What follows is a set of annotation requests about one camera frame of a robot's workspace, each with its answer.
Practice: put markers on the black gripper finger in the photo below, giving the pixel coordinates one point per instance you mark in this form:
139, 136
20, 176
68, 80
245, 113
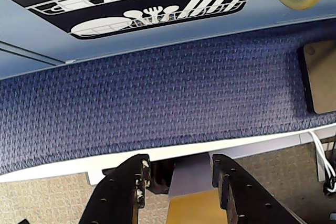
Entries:
244, 195
118, 190

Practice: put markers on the gray table leg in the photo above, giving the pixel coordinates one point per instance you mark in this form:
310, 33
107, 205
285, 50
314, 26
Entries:
190, 176

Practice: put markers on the blue textured mat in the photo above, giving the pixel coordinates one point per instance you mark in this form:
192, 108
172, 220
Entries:
157, 98

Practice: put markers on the tan board with black edge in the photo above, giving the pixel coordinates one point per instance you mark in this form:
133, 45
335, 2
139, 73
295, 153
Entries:
323, 77

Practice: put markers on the blue dishwasher door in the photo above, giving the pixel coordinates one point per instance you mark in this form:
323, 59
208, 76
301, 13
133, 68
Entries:
183, 28

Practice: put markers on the black dish rack decal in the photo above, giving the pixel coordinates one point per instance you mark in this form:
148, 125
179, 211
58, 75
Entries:
110, 11

